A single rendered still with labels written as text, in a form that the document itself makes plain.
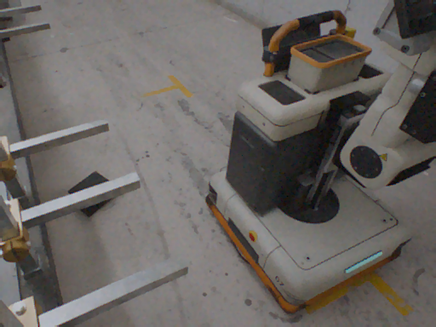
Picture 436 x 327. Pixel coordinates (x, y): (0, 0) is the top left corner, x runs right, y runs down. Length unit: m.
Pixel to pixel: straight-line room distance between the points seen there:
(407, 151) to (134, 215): 1.24
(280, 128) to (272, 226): 0.48
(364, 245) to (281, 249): 0.32
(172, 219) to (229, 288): 0.45
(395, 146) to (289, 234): 0.55
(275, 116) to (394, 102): 0.31
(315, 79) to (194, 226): 0.94
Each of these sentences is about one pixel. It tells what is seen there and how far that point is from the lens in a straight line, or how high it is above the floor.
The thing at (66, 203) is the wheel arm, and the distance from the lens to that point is 0.77.
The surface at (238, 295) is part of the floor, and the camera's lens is 1.57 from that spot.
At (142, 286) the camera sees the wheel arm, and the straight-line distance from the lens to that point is 0.63.
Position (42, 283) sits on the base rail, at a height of 0.70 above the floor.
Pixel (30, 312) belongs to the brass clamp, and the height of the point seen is 0.86.
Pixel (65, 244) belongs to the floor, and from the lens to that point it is 1.76.
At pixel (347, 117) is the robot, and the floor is 0.78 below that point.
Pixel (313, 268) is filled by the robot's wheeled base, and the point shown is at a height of 0.28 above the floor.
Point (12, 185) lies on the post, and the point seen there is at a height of 0.77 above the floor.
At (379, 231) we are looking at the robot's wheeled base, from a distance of 1.59.
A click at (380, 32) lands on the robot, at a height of 1.13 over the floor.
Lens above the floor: 1.41
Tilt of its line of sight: 43 degrees down
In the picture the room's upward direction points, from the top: 4 degrees counter-clockwise
